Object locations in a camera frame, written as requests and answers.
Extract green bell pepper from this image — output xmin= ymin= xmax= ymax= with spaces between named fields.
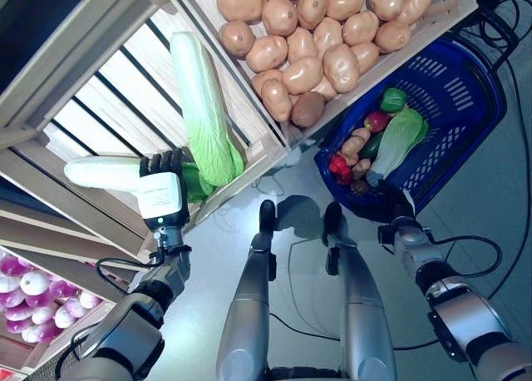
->
xmin=378 ymin=87 xmax=407 ymax=114

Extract wooden display rack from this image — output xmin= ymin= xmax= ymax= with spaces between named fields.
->
xmin=0 ymin=176 xmax=150 ymax=274

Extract wooden onion crate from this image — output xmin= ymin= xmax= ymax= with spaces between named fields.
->
xmin=0 ymin=226 xmax=120 ymax=381

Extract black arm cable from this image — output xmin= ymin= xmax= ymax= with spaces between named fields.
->
xmin=423 ymin=235 xmax=502 ymax=280
xmin=68 ymin=254 xmax=155 ymax=359

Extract wooden potato crate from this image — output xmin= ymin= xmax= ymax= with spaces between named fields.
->
xmin=164 ymin=0 xmax=479 ymax=151

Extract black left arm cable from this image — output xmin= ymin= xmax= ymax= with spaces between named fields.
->
xmin=68 ymin=254 xmax=155 ymax=359

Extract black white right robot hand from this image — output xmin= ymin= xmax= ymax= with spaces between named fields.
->
xmin=369 ymin=181 xmax=419 ymax=228

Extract dark green cucumber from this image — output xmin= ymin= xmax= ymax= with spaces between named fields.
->
xmin=358 ymin=131 xmax=386 ymax=161

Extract blue plastic shopping basket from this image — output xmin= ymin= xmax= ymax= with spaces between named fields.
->
xmin=313 ymin=37 xmax=506 ymax=223

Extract tan knobby ginger root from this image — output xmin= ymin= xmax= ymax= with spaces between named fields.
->
xmin=351 ymin=158 xmax=371 ymax=179

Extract tan plastic potato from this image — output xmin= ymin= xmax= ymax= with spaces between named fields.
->
xmin=261 ymin=0 xmax=299 ymax=37
xmin=397 ymin=0 xmax=436 ymax=27
xmin=296 ymin=0 xmax=328 ymax=30
xmin=313 ymin=17 xmax=344 ymax=54
xmin=244 ymin=34 xmax=289 ymax=74
xmin=286 ymin=27 xmax=319 ymax=64
xmin=216 ymin=0 xmax=266 ymax=23
xmin=326 ymin=0 xmax=367 ymax=22
xmin=351 ymin=42 xmax=381 ymax=77
xmin=368 ymin=0 xmax=405 ymax=22
xmin=250 ymin=68 xmax=284 ymax=92
xmin=322 ymin=43 xmax=361 ymax=95
xmin=281 ymin=56 xmax=324 ymax=96
xmin=261 ymin=79 xmax=293 ymax=123
xmin=374 ymin=20 xmax=413 ymax=55
xmin=342 ymin=10 xmax=381 ymax=47
xmin=313 ymin=76 xmax=338 ymax=102
xmin=218 ymin=20 xmax=256 ymax=59

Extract black robot waist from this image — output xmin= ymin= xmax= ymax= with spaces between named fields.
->
xmin=268 ymin=366 xmax=346 ymax=381

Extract dark brown potato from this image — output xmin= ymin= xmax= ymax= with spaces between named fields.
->
xmin=289 ymin=91 xmax=327 ymax=129

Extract red apple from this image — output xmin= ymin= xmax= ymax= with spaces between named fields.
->
xmin=364 ymin=111 xmax=391 ymax=133

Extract wooden slatted cabbage crate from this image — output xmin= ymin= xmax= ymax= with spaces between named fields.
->
xmin=0 ymin=0 xmax=292 ymax=270

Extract green white napa cabbage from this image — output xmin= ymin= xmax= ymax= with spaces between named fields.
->
xmin=169 ymin=31 xmax=246 ymax=187
xmin=365 ymin=107 xmax=429 ymax=190
xmin=63 ymin=155 xmax=218 ymax=204

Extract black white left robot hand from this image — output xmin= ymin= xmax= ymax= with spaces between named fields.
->
xmin=136 ymin=147 xmax=192 ymax=232

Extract black floor cable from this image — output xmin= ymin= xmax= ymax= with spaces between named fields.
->
xmin=485 ymin=0 xmax=532 ymax=303

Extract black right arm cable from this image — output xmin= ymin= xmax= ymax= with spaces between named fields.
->
xmin=423 ymin=235 xmax=502 ymax=280

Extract potatoes in basket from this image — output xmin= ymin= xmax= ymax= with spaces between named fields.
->
xmin=340 ymin=126 xmax=372 ymax=157

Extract purple white onion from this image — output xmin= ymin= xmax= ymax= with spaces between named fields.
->
xmin=20 ymin=271 xmax=48 ymax=295
xmin=48 ymin=280 xmax=80 ymax=301
xmin=53 ymin=305 xmax=78 ymax=329
xmin=0 ymin=255 xmax=27 ymax=278
xmin=78 ymin=291 xmax=103 ymax=311

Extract red bell pepper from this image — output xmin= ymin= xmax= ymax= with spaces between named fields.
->
xmin=328 ymin=155 xmax=353 ymax=186

